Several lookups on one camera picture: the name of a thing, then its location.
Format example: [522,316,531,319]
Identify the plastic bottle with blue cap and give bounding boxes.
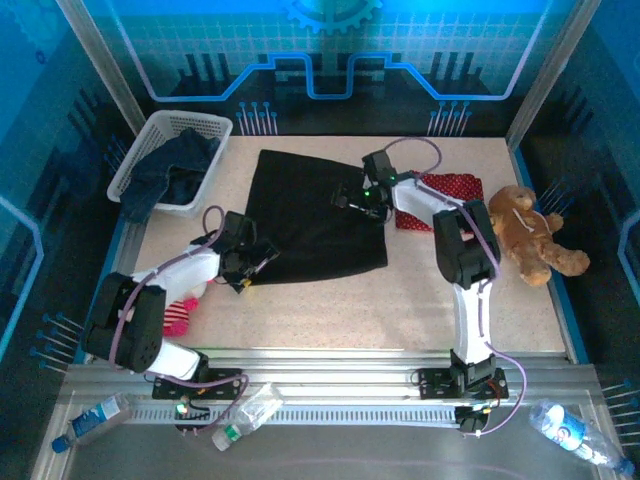
[51,392,134,454]

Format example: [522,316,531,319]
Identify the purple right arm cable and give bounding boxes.
[382,137,527,439]

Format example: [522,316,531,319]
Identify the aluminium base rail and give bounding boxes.
[57,344,609,401]

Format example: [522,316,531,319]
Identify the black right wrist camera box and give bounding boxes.
[361,151,398,187]

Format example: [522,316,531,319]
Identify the white plastic laundry basket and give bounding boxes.
[106,109,234,220]

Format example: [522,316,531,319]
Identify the dark blue jeans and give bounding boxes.
[119,128,222,222]

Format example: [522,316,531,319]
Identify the black skirt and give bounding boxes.
[239,148,390,287]

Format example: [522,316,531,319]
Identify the aluminium frame post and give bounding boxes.
[54,0,149,129]
[504,0,591,149]

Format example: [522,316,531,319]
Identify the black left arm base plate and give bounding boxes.
[152,367,245,401]

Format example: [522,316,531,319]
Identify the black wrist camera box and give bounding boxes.
[361,151,398,187]
[221,210,257,244]

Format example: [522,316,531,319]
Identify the slotted grey cable duct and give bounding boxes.
[122,404,461,426]

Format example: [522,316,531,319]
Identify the brown teddy bear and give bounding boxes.
[487,184,591,287]

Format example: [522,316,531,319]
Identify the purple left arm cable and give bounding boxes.
[107,204,250,437]

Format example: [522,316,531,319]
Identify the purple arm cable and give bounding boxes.
[382,137,527,439]
[107,204,250,437]

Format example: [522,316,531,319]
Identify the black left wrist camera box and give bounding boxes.
[221,210,257,244]

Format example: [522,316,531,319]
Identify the black control box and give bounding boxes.
[455,405,494,435]
[172,394,211,437]

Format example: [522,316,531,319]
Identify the clear bottle with green cap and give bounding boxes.
[211,382,285,453]

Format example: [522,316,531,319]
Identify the red polka dot skirt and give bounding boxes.
[394,172,485,235]

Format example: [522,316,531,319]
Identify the large bottle with blue label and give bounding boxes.
[528,399,636,476]

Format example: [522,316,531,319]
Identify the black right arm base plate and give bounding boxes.
[415,367,510,401]

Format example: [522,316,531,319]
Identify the pink striped plush doll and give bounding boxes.
[162,280,214,338]

